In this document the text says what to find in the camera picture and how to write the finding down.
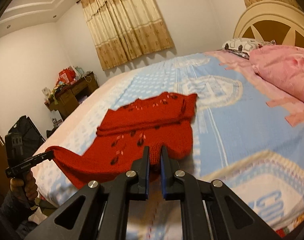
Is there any colourful cloth pile on desk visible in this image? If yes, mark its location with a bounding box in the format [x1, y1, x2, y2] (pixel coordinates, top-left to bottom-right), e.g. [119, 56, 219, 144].
[48, 80, 67, 105]

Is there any red knitted sweater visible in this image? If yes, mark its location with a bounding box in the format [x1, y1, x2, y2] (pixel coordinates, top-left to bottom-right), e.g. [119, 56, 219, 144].
[48, 92, 198, 189]

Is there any beige patterned curtain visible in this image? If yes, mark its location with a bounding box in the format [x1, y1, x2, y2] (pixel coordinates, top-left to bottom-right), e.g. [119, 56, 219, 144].
[80, 0, 174, 70]

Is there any cream and brown headboard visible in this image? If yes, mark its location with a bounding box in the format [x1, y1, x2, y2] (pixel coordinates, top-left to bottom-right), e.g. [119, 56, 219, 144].
[233, 1, 304, 48]

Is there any white patterned pillow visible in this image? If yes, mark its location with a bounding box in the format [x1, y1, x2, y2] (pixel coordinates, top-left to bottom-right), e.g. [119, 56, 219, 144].
[222, 37, 264, 60]

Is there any red gift bag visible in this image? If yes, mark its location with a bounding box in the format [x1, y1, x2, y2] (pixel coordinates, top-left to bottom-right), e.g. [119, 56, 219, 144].
[58, 68, 76, 85]

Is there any black folding chair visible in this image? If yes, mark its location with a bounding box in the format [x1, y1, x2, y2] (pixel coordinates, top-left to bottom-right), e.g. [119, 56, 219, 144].
[8, 115, 45, 152]

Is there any white paper bag with logo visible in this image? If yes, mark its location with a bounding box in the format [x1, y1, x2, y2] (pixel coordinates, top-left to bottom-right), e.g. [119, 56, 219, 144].
[51, 117, 63, 128]

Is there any dark brown wooden desk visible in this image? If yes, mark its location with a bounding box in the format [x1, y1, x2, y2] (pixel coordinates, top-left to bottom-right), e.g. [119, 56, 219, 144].
[45, 72, 99, 120]

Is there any pink quilt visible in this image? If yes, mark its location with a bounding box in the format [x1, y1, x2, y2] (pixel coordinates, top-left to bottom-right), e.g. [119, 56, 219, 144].
[249, 45, 304, 103]

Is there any white card on desk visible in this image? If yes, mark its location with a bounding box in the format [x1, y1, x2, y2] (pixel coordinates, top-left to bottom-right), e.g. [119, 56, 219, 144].
[42, 87, 51, 99]

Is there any person's left hand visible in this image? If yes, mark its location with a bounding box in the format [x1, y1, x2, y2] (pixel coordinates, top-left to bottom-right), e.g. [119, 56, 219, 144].
[10, 171, 38, 202]

